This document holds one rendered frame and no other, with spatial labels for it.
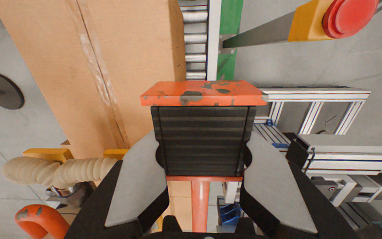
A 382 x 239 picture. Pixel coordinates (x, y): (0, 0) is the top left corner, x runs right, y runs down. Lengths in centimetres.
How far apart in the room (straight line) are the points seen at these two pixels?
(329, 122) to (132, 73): 165
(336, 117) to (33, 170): 183
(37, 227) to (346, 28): 61
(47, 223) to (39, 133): 221
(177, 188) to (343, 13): 130
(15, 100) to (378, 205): 282
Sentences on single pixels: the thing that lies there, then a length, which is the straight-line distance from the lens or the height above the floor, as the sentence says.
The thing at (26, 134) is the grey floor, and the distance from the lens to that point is 267.
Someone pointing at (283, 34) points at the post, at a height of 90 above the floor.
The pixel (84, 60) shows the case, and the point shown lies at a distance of 47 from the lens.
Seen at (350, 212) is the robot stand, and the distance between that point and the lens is 93.
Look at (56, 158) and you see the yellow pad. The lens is 44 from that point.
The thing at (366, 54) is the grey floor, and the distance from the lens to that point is 195.
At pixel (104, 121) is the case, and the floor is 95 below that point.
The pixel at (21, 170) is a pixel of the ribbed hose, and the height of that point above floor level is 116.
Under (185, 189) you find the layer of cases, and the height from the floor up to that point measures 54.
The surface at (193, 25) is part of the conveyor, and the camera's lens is 84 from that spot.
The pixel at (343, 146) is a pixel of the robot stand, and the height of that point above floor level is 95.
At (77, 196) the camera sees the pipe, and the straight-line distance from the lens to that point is 38.
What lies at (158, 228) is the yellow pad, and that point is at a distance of 57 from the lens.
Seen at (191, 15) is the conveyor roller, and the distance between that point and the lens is 78.
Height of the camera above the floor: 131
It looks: 63 degrees down
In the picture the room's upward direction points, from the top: 175 degrees counter-clockwise
